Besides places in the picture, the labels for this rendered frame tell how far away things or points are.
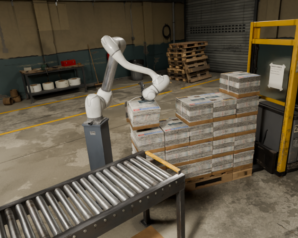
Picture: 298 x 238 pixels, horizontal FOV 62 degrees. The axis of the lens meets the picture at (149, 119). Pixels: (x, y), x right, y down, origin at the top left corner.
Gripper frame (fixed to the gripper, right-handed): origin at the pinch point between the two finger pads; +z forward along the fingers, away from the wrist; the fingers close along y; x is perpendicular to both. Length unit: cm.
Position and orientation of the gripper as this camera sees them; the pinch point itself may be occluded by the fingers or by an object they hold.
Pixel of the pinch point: (139, 89)
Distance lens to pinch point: 257.2
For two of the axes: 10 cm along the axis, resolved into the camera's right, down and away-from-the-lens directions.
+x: 9.6, -1.4, 2.6
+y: 0.7, 9.6, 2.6
